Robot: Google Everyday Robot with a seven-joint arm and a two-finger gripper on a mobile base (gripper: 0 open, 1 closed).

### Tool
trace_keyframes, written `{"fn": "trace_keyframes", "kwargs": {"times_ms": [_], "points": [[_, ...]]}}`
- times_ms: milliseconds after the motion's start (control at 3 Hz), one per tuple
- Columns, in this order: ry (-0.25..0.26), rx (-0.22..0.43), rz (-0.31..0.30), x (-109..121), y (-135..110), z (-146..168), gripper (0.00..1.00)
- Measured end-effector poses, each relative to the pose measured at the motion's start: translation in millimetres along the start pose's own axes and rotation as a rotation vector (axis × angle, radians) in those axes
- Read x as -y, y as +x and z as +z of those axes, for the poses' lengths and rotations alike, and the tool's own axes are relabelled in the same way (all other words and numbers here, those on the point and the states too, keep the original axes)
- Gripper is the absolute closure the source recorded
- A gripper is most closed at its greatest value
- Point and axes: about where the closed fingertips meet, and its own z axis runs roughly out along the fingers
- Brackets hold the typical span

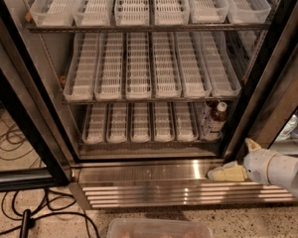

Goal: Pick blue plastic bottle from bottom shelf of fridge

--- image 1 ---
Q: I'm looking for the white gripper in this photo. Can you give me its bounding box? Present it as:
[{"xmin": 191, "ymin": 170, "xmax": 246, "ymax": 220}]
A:
[{"xmin": 207, "ymin": 138, "xmax": 276, "ymax": 184}]

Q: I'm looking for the brown bottle with white cap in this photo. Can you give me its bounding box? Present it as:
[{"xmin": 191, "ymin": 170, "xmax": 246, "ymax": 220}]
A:
[{"xmin": 202, "ymin": 101, "xmax": 227, "ymax": 141}]

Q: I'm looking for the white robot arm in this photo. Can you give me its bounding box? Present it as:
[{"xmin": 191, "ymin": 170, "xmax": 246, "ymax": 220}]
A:
[{"xmin": 207, "ymin": 138, "xmax": 298, "ymax": 198}]

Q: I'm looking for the shelf tray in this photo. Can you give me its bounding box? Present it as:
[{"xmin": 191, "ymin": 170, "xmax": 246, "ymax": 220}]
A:
[
  {"xmin": 30, "ymin": 0, "xmax": 75, "ymax": 27},
  {"xmin": 175, "ymin": 32, "xmax": 211, "ymax": 98},
  {"xmin": 153, "ymin": 102, "xmax": 175, "ymax": 142},
  {"xmin": 188, "ymin": 0, "xmax": 229, "ymax": 24},
  {"xmin": 82, "ymin": 103, "xmax": 107, "ymax": 145},
  {"xmin": 131, "ymin": 103, "xmax": 151, "ymax": 143},
  {"xmin": 153, "ymin": 0, "xmax": 190, "ymax": 26},
  {"xmin": 200, "ymin": 32, "xmax": 241, "ymax": 97},
  {"xmin": 226, "ymin": 0, "xmax": 271, "ymax": 24},
  {"xmin": 174, "ymin": 102, "xmax": 198, "ymax": 142},
  {"xmin": 73, "ymin": 0, "xmax": 113, "ymax": 27},
  {"xmin": 64, "ymin": 33, "xmax": 99, "ymax": 102},
  {"xmin": 125, "ymin": 33, "xmax": 152, "ymax": 99},
  {"xmin": 106, "ymin": 103, "xmax": 128, "ymax": 144},
  {"xmin": 193, "ymin": 100, "xmax": 223, "ymax": 142},
  {"xmin": 94, "ymin": 33, "xmax": 124, "ymax": 100},
  {"xmin": 152, "ymin": 32, "xmax": 182, "ymax": 98},
  {"xmin": 114, "ymin": 0, "xmax": 150, "ymax": 26}
]

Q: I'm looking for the white bottle behind glass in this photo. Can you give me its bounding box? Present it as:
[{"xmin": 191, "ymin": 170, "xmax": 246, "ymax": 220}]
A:
[{"xmin": 276, "ymin": 115, "xmax": 298, "ymax": 142}]

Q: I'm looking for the stainless steel fridge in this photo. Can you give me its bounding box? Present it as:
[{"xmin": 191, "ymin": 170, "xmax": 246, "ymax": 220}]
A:
[{"xmin": 0, "ymin": 0, "xmax": 298, "ymax": 210}]

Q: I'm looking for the open glass fridge door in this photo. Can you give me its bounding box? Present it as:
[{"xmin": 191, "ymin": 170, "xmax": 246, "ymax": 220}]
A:
[{"xmin": 0, "ymin": 38, "xmax": 72, "ymax": 192}]

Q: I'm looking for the clear plastic container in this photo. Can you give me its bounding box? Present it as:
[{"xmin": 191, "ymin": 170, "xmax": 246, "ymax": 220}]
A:
[{"xmin": 106, "ymin": 218, "xmax": 214, "ymax": 238}]

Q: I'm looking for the black floor cable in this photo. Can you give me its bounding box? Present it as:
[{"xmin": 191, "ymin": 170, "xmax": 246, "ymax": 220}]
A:
[{"xmin": 0, "ymin": 187, "xmax": 101, "ymax": 238}]

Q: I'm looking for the black cable plug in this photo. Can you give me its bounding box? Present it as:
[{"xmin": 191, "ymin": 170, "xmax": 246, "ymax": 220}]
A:
[{"xmin": 19, "ymin": 209, "xmax": 36, "ymax": 238}]

